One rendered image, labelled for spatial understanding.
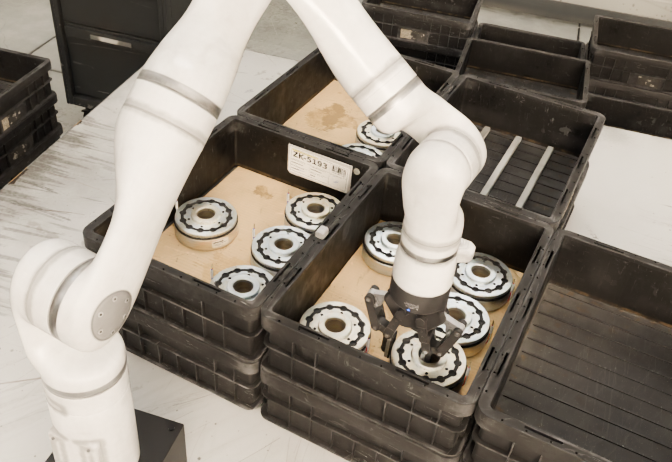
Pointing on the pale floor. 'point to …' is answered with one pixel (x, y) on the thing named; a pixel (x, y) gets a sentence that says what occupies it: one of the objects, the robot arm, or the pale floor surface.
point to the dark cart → (114, 16)
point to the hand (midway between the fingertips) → (406, 351)
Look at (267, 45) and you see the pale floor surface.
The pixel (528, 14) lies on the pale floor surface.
